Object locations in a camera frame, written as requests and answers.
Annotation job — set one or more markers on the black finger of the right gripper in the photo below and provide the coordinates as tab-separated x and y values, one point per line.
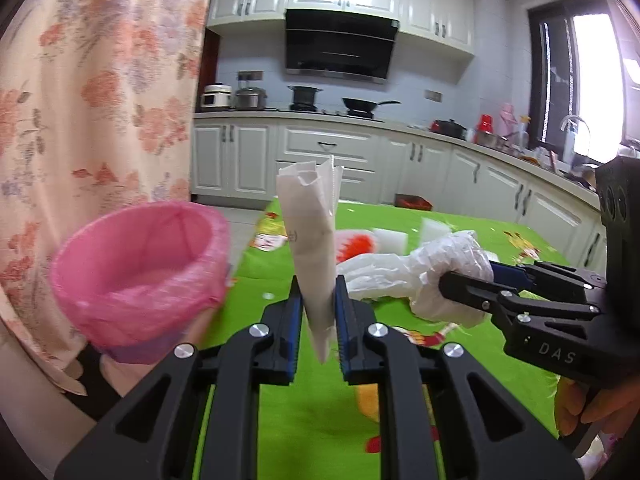
544	297

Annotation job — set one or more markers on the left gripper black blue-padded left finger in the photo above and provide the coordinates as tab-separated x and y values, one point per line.
195	415

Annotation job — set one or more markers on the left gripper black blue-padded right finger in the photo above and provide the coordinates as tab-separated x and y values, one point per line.
442	415

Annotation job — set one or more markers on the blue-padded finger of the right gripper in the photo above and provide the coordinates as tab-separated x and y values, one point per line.
541	273

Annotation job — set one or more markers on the white plastic bag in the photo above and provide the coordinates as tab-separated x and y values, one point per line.
416	277

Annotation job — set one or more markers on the white foam block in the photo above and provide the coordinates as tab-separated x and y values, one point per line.
390	242
433	230

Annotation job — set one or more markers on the red floor trash bin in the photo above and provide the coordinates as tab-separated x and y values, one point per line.
415	202

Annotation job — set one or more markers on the pink-bagged trash bin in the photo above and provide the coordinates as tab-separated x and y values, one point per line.
139	281

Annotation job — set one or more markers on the white lower kitchen cabinets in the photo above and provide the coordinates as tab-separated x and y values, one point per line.
237	155

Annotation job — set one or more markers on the right hand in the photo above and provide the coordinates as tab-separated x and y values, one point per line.
616	408

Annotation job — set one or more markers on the green cartoon tablecloth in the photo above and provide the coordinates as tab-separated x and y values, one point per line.
320	427

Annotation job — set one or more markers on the steel mixing bowl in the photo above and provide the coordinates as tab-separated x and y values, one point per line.
489	140

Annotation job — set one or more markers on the chrome sink faucet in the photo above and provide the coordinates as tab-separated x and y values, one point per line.
570	126

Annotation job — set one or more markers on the pink thermos bottle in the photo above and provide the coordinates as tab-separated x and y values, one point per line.
507	121

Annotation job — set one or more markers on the red kettle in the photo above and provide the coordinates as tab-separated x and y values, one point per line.
485	124

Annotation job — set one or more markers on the red black casserole pot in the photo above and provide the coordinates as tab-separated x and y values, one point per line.
448	128

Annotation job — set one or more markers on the dark framed window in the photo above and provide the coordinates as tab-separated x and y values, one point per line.
577	69

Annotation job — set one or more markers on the black frying pan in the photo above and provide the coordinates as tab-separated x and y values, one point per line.
364	108

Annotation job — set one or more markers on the black stock pot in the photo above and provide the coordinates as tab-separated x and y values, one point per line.
304	98

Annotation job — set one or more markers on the black range hood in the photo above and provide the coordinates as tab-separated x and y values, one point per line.
339	43

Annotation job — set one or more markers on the steel pressure cooker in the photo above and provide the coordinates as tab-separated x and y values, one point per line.
250	98

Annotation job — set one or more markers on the white rice cooker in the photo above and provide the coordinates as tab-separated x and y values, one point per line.
216	97

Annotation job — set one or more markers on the floral curtain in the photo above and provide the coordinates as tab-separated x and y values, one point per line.
97	98

